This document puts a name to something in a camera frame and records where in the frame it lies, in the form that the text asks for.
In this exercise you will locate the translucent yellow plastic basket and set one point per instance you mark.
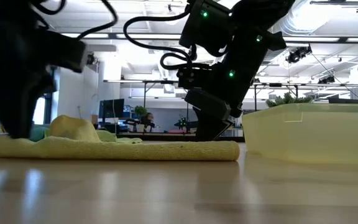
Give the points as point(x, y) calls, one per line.
point(306, 137)

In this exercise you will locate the black ceiling spotlight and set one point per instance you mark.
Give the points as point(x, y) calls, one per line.
point(92, 59)
point(297, 55)
point(326, 80)

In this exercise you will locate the silver ventilation duct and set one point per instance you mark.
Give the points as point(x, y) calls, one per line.
point(286, 26)

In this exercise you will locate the flat black screen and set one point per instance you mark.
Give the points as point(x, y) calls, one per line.
point(345, 101)

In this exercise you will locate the dark computer monitor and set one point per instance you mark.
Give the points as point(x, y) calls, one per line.
point(112, 108)

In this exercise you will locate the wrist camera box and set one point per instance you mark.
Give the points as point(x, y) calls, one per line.
point(204, 28)
point(67, 51)

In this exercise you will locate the person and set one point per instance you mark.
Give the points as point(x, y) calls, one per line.
point(149, 118)

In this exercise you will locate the yellow microfiber towel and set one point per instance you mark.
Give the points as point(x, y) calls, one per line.
point(120, 151)

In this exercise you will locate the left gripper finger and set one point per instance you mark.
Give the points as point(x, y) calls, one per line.
point(19, 121)

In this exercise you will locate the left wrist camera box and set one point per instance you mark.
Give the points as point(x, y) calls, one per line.
point(67, 51)

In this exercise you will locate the light green microfiber towel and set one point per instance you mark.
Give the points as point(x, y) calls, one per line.
point(107, 136)

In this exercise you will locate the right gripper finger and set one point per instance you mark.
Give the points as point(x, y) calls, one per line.
point(211, 124)

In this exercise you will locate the black ceiling track lamp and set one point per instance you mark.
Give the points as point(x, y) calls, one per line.
point(337, 2)

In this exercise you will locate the teal microfiber towel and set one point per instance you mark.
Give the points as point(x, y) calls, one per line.
point(39, 133)

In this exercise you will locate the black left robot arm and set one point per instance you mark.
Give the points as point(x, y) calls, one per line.
point(5, 7)

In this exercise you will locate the background black robot arm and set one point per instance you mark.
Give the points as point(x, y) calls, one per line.
point(183, 124)

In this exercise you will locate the small potted plant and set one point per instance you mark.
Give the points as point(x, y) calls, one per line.
point(140, 111)

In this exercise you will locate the long ceiling light strip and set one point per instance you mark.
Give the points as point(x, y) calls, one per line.
point(322, 39)
point(135, 36)

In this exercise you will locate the leafy green plant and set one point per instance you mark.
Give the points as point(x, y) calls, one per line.
point(287, 99)

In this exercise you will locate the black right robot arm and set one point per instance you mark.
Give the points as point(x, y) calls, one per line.
point(259, 12)

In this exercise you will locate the black metal desk frame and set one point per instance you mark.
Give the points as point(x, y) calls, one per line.
point(275, 84)

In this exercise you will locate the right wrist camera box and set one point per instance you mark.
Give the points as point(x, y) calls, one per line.
point(204, 28)

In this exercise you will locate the small cardboard box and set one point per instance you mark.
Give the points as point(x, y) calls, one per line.
point(94, 119)

